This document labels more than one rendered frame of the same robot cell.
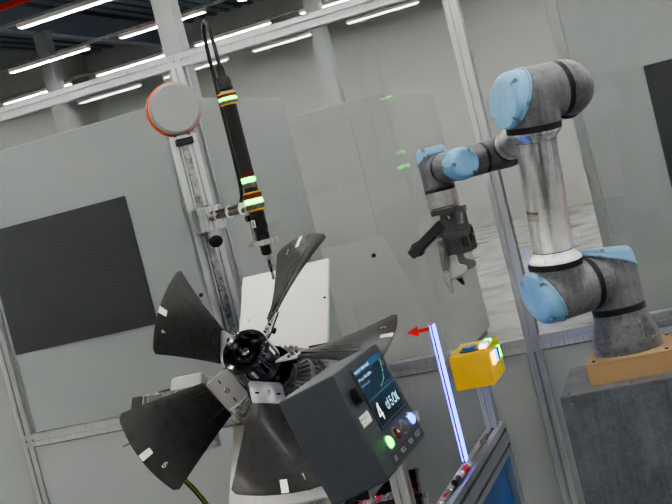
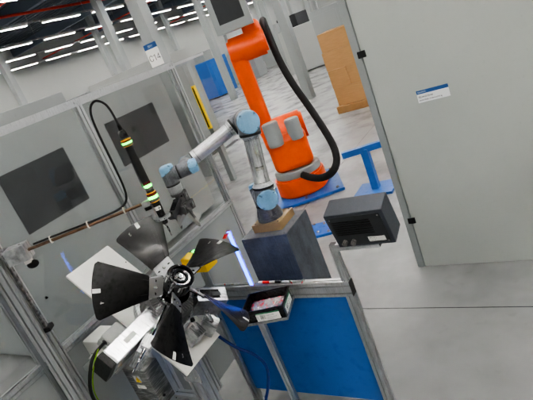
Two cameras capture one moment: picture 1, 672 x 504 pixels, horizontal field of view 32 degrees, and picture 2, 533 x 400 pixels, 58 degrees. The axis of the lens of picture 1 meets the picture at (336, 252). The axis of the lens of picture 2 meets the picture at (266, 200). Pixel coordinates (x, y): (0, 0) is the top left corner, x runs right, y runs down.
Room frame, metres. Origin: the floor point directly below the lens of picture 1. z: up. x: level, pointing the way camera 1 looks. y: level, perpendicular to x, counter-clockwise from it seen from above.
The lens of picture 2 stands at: (1.75, 1.93, 2.00)
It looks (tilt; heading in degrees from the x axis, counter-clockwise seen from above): 18 degrees down; 287
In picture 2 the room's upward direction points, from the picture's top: 22 degrees counter-clockwise
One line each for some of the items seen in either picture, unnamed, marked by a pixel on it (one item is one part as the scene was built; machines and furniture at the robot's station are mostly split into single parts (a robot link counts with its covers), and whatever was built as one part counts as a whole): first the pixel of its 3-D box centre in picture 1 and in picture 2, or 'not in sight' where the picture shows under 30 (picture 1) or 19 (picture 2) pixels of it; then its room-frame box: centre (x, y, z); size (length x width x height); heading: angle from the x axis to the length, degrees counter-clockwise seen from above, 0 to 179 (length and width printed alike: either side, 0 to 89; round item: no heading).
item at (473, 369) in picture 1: (478, 366); (199, 261); (2.92, -0.28, 1.02); 0.16 x 0.10 x 0.11; 161
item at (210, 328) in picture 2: not in sight; (208, 325); (2.76, 0.19, 0.91); 0.12 x 0.08 x 0.12; 161
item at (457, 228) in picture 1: (453, 231); (182, 201); (2.86, -0.29, 1.37); 0.09 x 0.08 x 0.12; 71
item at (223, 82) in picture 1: (243, 160); (142, 175); (2.75, 0.16, 1.66); 0.04 x 0.04 x 0.46
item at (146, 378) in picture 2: not in sight; (148, 381); (3.14, 0.26, 0.73); 0.15 x 0.09 x 0.22; 161
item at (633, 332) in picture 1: (623, 326); (267, 209); (2.53, -0.57, 1.10); 0.15 x 0.15 x 0.10
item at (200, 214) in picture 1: (207, 219); (17, 253); (3.35, 0.33, 1.54); 0.10 x 0.07 x 0.08; 16
